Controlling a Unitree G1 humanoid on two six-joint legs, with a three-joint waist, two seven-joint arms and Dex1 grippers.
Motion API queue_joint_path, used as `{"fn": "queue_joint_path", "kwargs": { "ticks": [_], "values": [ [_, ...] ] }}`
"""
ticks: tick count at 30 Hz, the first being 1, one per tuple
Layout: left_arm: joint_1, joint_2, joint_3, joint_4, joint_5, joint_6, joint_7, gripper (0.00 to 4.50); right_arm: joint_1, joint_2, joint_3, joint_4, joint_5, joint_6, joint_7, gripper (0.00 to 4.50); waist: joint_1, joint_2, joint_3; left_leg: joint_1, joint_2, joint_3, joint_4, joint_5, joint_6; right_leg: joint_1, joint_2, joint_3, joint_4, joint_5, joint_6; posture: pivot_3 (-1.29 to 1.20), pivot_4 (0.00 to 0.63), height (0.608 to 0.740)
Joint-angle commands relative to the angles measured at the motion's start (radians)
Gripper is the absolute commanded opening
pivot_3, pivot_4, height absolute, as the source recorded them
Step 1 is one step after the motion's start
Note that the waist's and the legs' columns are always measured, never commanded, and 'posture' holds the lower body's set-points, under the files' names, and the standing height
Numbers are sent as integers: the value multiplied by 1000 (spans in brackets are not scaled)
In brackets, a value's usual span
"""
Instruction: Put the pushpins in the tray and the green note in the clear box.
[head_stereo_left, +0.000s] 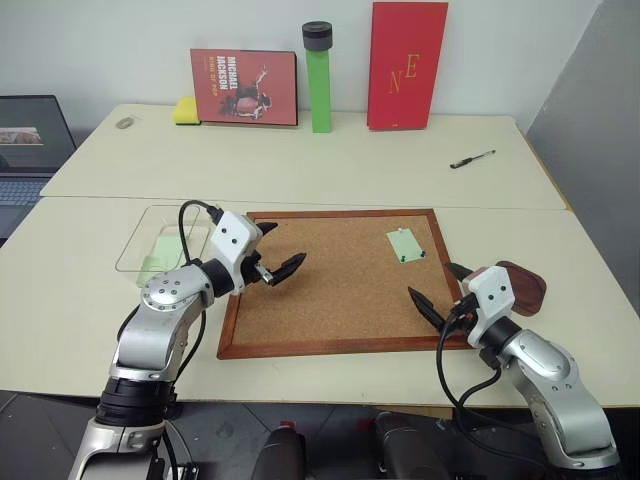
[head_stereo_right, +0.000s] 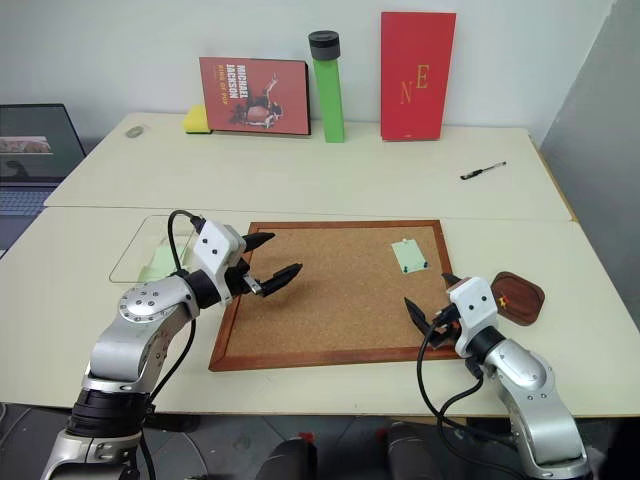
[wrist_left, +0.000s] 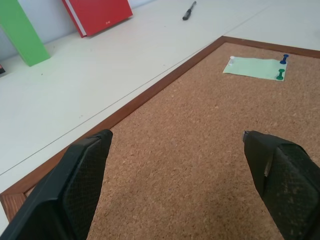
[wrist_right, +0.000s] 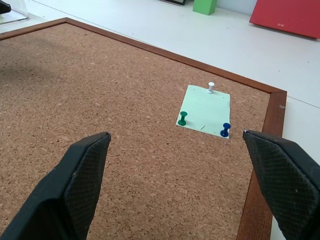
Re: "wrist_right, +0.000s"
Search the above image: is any green push pin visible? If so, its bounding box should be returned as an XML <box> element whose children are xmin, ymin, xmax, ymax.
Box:
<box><xmin>177</xmin><ymin>111</ymin><xmax>189</xmax><ymax>127</ymax></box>

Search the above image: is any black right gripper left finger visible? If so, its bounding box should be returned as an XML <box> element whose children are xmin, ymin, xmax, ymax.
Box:
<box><xmin>0</xmin><ymin>131</ymin><xmax>112</xmax><ymax>240</ymax></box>

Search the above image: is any light green paper note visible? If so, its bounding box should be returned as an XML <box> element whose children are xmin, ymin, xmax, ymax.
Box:
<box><xmin>176</xmin><ymin>84</ymin><xmax>231</xmax><ymax>139</ymax></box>

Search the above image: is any wooden framed cork board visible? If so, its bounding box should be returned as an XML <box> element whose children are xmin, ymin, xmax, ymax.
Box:
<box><xmin>0</xmin><ymin>17</ymin><xmax>288</xmax><ymax>240</ymax></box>

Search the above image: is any green block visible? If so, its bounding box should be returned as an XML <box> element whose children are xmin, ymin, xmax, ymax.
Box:
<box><xmin>192</xmin><ymin>0</ymin><xmax>217</xmax><ymax>16</ymax></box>

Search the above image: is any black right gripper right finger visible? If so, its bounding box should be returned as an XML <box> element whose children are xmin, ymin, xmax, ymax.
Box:
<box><xmin>242</xmin><ymin>129</ymin><xmax>320</xmax><ymax>240</ymax></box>

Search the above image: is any blue push pin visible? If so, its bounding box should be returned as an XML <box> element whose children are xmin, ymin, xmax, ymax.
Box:
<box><xmin>220</xmin><ymin>122</ymin><xmax>231</xmax><ymax>138</ymax></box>

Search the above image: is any red box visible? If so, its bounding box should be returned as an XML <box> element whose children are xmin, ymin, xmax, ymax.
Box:
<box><xmin>249</xmin><ymin>0</ymin><xmax>320</xmax><ymax>39</ymax></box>

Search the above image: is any clear plastic container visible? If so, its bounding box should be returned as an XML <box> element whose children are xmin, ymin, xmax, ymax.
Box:
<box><xmin>0</xmin><ymin>0</ymin><xmax>30</xmax><ymax>25</ymax></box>

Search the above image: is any black framed object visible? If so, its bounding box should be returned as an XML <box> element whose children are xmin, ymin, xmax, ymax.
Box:
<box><xmin>159</xmin><ymin>0</ymin><xmax>189</xmax><ymax>6</ymax></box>

